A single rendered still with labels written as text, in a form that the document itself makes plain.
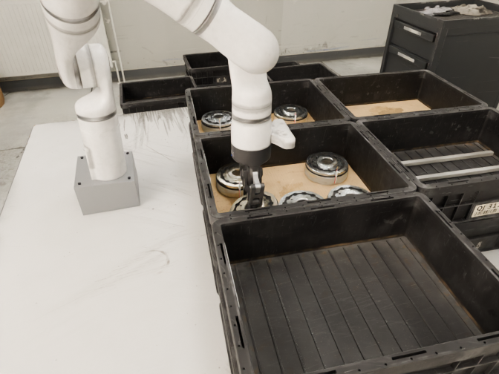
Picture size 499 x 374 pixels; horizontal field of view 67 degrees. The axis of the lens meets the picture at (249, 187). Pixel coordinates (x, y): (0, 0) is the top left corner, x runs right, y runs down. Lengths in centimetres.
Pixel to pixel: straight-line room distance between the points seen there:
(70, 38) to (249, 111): 34
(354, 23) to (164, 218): 381
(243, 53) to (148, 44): 338
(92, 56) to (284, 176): 50
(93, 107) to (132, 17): 298
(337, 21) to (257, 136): 382
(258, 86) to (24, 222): 74
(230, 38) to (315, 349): 48
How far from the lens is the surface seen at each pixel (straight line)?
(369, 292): 70
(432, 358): 53
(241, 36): 59
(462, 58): 250
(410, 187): 78
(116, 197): 106
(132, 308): 84
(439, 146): 117
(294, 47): 430
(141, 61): 399
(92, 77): 91
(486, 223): 97
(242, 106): 64
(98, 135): 97
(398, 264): 76
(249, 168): 69
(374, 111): 130
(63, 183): 125
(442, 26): 233
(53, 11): 73
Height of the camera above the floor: 136
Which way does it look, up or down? 36 degrees down
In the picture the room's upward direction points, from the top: straight up
